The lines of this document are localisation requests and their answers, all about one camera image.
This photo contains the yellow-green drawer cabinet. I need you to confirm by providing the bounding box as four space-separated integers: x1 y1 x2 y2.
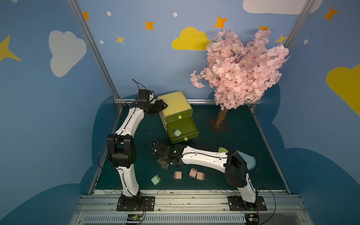
157 91 192 132

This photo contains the green plug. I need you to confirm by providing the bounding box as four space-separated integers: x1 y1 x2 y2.
151 175 161 186
173 129 182 137

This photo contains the green drawer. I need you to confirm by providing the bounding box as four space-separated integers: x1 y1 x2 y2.
165 109 193 123
166 116 199 144

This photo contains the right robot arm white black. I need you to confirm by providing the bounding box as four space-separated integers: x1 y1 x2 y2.
152 142 257 203

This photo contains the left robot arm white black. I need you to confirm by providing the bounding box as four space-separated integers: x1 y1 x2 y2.
106 100 168 198

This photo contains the green toy shovel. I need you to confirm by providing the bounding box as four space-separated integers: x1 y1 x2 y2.
218 147 229 153

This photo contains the left circuit board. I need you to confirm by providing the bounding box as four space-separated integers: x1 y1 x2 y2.
126 214 143 224

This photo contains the circuit board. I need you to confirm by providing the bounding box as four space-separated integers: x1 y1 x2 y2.
126 214 143 224
245 214 260 225

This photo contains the blue toy dustpan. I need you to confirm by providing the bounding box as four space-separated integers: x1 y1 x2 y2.
238 152 256 171

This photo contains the pink blossom artificial tree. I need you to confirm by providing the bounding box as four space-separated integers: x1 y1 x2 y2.
190 30 289 129

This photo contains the right circuit board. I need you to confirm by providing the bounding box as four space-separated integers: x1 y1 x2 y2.
245 214 260 225

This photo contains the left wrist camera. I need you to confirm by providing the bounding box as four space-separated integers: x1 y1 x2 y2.
137 89 155 103

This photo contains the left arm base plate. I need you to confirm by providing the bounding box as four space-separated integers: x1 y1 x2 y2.
116 196 156 212

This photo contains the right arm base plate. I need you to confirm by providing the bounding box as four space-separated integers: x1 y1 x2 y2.
227 196 268 212

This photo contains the aluminium front rail base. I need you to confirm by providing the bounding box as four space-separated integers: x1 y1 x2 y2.
70 189 313 225

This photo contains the left aluminium frame post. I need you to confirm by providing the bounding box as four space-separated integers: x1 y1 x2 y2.
67 0 120 98

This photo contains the aluminium frame post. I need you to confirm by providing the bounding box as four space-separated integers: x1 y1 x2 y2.
67 0 120 98
284 0 316 49

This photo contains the right aluminium frame post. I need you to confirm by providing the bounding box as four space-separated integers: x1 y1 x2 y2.
284 0 316 49

